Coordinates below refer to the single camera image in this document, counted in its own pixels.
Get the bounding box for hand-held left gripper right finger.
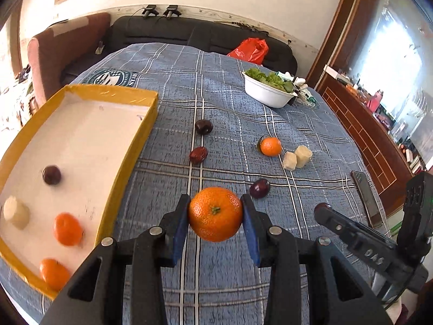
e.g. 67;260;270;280
241;194;395;325

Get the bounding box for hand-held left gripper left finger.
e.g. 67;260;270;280
41;194;190;325

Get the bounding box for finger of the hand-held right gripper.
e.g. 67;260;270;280
314;203;400;272

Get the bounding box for large orange mandarin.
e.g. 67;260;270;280
188;187;243;242

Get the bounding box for dark purple plum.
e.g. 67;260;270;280
249;179;271;199
42;165;62;186
195;119;214;135

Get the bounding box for reddish plum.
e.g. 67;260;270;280
189;147;208;165

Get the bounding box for small peeled sugarcane piece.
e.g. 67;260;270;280
282;152;298;170

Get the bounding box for orange mandarin with green leaf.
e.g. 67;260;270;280
258;136;282;157

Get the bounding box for yellow cardboard box tray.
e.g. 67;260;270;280
0;84;159;301

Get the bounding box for black smartphone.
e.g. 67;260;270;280
351;171;384;229

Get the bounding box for wooden cabinet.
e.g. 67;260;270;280
316;73;416;215

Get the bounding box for pink bottle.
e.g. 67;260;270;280
369;90;384;113

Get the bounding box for white bowl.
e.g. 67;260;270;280
242;73;295;108

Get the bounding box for white flowers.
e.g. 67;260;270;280
277;71;317;105

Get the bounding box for green lettuce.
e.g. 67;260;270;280
244;68;294;93

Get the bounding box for large peeled sugarcane piece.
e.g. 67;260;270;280
3;196;30;230

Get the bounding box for red plastic bag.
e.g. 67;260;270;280
227;38;269;65

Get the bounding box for black sofa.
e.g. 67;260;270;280
61;15;298;85

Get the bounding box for patterned blanket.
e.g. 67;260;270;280
0;74;38;132

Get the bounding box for brown armchair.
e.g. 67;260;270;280
27;12;111;107

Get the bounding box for wooden door frame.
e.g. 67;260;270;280
306;0;369;78

